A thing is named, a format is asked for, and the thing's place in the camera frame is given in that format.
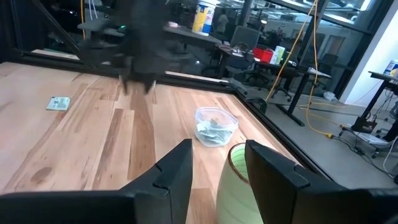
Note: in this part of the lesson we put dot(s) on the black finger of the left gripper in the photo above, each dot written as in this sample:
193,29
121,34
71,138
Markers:
150,85
125,84

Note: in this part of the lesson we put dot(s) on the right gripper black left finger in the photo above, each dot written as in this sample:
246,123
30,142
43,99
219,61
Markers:
140,205

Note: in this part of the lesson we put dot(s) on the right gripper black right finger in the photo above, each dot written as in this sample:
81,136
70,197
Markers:
295,199

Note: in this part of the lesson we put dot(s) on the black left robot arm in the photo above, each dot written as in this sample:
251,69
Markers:
146,25

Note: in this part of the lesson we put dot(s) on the small clear plastic container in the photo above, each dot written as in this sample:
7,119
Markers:
200,119

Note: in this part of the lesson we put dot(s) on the green ribbed cup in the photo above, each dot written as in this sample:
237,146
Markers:
233,193

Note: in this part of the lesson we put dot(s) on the yellow blue wipes canister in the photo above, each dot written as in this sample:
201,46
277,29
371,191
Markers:
203,18

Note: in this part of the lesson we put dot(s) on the person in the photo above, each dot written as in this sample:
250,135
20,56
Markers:
222,22

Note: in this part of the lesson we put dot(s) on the black bag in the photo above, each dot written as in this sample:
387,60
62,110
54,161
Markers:
364,124

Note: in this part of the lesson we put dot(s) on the grey office chair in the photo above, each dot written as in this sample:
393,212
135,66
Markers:
245,37

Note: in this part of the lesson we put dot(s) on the red box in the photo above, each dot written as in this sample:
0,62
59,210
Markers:
262,55

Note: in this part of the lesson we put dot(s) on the dark office desk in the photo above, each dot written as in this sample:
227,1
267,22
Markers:
298,73

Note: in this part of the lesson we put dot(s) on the green white carton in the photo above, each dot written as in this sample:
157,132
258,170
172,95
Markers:
277,55

